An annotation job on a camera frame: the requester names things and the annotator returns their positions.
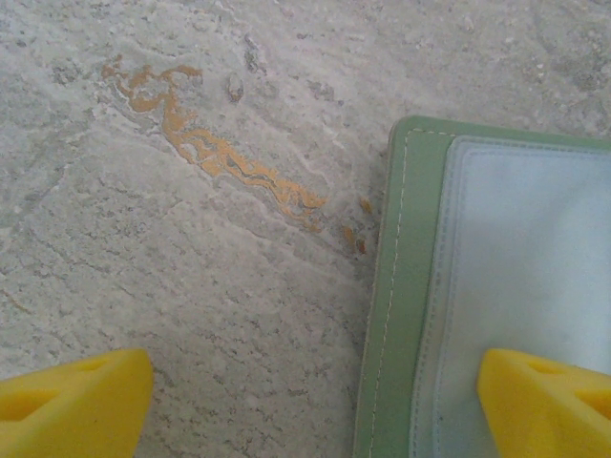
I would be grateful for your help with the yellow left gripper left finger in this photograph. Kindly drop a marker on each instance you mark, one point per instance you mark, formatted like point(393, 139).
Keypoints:
point(71, 410)

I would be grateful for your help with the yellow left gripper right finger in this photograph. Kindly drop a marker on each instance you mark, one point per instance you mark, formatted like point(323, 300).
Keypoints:
point(549, 415)

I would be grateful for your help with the green card holder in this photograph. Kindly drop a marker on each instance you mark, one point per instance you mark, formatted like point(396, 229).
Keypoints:
point(410, 191)

